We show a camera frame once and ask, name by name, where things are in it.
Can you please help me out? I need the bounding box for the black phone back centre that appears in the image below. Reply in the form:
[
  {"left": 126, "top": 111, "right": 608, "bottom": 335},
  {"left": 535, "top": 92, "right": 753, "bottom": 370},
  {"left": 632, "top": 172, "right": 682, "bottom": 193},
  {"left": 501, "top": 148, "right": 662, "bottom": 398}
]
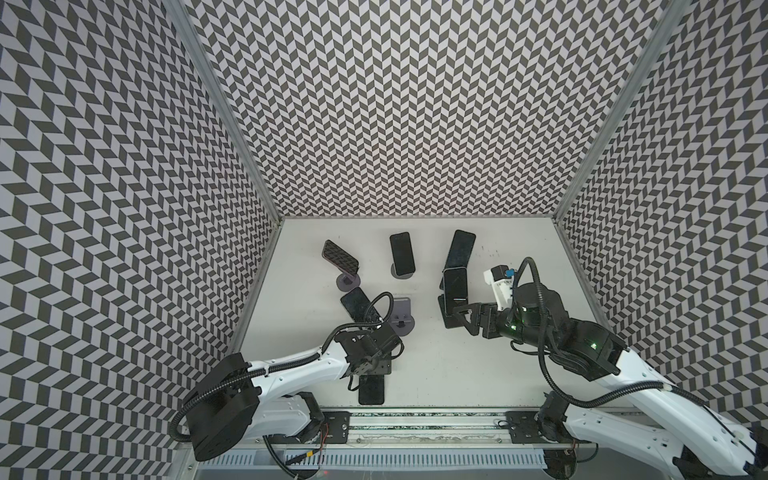
[{"left": 389, "top": 232, "right": 416, "bottom": 278}]

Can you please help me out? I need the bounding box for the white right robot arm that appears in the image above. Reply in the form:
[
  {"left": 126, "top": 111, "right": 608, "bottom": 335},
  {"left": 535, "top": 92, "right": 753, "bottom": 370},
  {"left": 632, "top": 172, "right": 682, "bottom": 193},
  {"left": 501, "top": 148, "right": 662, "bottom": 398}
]
[{"left": 445, "top": 280, "right": 767, "bottom": 479}]

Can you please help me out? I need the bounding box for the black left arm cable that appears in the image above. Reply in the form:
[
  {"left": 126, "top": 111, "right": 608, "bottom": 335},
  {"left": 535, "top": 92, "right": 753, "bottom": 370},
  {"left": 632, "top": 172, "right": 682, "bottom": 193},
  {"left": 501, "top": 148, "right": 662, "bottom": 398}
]
[{"left": 167, "top": 291, "right": 404, "bottom": 444}]

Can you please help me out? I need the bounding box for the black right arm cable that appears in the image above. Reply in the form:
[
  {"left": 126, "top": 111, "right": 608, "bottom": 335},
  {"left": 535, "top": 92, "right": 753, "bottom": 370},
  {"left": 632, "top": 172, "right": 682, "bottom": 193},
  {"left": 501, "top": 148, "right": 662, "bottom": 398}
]
[{"left": 509, "top": 256, "right": 709, "bottom": 410}]

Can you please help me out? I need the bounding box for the phone reflecting pattern far left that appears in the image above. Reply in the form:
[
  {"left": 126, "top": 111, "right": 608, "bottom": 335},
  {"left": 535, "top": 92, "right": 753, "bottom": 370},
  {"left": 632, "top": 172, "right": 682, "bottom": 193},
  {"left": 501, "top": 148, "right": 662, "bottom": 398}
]
[{"left": 321, "top": 240, "right": 359, "bottom": 276}]

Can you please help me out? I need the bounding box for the black phone on black stand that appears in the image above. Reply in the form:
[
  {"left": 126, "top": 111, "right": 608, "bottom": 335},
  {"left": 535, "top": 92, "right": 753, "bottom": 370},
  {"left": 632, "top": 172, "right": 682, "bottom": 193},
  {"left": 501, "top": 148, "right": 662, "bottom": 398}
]
[{"left": 443, "top": 267, "right": 468, "bottom": 305}]

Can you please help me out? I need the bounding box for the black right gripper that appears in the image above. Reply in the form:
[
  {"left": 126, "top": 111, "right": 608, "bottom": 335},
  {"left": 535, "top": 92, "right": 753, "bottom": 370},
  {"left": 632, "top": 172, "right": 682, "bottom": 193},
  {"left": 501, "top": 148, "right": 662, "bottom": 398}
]
[{"left": 454, "top": 300, "right": 555, "bottom": 351}]

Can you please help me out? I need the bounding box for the black phone back right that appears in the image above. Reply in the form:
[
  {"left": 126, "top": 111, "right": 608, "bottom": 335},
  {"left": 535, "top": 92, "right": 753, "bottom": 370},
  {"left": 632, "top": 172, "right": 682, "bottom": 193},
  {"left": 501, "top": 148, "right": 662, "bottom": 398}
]
[{"left": 444, "top": 229, "right": 476, "bottom": 269}]

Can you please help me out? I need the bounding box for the grey stand far left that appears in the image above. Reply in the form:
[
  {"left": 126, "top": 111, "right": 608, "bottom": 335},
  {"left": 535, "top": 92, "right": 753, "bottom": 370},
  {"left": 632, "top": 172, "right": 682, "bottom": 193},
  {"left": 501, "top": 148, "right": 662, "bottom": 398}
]
[{"left": 336, "top": 273, "right": 361, "bottom": 293}]

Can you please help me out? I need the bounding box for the grey stand front right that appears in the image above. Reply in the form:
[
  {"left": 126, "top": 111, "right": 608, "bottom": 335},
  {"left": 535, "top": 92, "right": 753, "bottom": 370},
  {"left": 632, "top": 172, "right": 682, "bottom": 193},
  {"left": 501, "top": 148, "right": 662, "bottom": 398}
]
[{"left": 388, "top": 297, "right": 415, "bottom": 337}]

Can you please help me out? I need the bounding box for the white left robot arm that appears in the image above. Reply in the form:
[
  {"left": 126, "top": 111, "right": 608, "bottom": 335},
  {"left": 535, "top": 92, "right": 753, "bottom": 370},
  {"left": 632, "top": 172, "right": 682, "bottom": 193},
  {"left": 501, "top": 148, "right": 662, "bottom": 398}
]
[{"left": 169, "top": 323, "right": 402, "bottom": 462}]

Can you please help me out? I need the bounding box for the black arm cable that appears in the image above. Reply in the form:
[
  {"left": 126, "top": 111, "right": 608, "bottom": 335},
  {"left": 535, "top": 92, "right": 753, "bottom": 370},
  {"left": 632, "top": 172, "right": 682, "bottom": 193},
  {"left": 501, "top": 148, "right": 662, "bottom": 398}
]
[
  {"left": 167, "top": 291, "right": 404, "bottom": 444},
  {"left": 509, "top": 256, "right": 709, "bottom": 410}
]

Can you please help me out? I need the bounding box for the purple phone stand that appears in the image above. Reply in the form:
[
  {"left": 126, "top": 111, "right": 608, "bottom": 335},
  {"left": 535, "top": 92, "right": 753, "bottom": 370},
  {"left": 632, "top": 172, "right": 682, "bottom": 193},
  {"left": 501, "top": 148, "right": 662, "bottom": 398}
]
[{"left": 340, "top": 287, "right": 380, "bottom": 323}]

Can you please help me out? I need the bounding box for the white ventilation grille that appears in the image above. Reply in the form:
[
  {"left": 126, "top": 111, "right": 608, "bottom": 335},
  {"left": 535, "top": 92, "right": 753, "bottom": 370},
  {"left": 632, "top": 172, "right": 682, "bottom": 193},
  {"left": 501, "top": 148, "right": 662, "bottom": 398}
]
[{"left": 197, "top": 451, "right": 547, "bottom": 472}]

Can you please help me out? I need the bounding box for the black folding phone stand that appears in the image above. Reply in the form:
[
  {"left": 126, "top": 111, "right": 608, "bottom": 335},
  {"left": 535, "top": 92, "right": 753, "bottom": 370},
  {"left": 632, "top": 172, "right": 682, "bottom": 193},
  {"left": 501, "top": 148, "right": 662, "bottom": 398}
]
[{"left": 438, "top": 278, "right": 464, "bottom": 329}]

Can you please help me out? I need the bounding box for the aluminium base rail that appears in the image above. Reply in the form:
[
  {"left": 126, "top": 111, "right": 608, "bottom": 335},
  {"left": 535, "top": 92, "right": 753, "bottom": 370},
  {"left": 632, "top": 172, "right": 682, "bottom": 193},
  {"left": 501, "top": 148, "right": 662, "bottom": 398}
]
[{"left": 263, "top": 407, "right": 589, "bottom": 448}]

